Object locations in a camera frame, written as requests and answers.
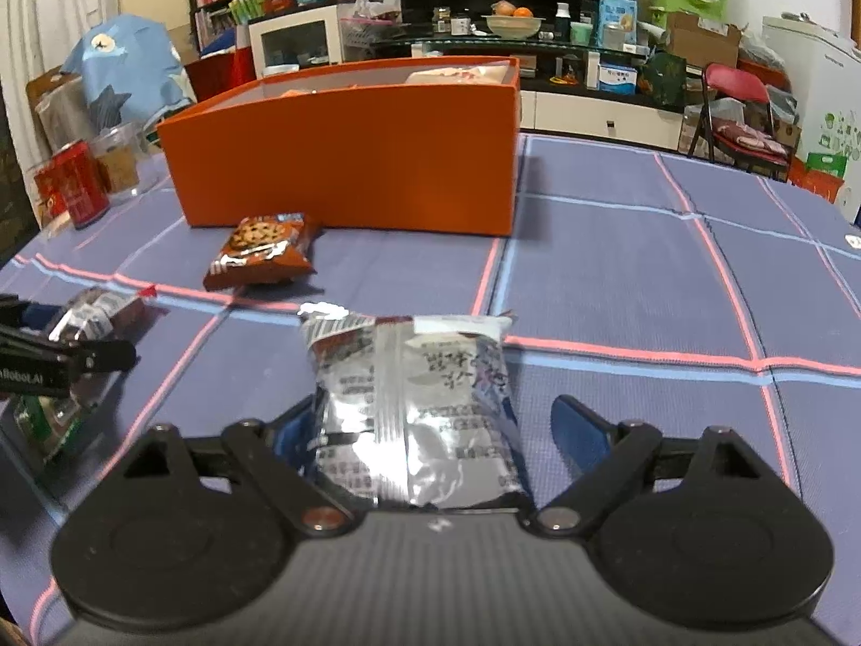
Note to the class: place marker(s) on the brown cardboard box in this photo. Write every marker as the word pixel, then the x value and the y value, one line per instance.
pixel 701 41

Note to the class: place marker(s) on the blue plaid tablecloth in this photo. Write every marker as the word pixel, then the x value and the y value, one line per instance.
pixel 647 285

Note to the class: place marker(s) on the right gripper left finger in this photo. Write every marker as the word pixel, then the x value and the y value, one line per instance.
pixel 273 456

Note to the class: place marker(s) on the clear plastic jar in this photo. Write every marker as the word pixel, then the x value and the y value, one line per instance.
pixel 126 167

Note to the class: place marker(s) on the green cookie packet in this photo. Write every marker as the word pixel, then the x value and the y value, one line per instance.
pixel 48 424

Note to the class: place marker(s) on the brown chocolate cookie packet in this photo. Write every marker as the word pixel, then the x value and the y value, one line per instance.
pixel 264 250

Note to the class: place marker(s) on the orange cardboard box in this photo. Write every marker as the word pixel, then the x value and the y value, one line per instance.
pixel 355 147

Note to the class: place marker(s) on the red snack bag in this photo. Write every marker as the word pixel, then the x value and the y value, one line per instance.
pixel 495 73

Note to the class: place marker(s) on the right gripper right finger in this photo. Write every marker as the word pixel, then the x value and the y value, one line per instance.
pixel 608 463

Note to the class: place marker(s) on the white microwave cabinet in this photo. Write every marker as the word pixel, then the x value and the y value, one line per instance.
pixel 305 38

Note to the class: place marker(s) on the silver foil snack bag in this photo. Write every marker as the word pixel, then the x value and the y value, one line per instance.
pixel 412 410

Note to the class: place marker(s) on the blue shark plush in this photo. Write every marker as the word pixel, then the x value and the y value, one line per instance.
pixel 130 72

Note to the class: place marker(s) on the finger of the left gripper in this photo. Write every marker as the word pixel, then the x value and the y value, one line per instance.
pixel 35 355

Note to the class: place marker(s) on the fruit bowl with oranges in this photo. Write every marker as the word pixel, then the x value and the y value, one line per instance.
pixel 509 22

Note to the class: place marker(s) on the red folding chair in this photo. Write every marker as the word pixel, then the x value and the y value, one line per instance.
pixel 736 124

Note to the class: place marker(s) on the white chest freezer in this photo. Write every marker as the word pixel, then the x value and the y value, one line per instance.
pixel 823 69

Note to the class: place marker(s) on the red clear snack packet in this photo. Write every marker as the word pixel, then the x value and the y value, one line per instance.
pixel 99 314

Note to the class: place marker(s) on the white tv cabinet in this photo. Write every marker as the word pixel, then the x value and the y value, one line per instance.
pixel 612 121

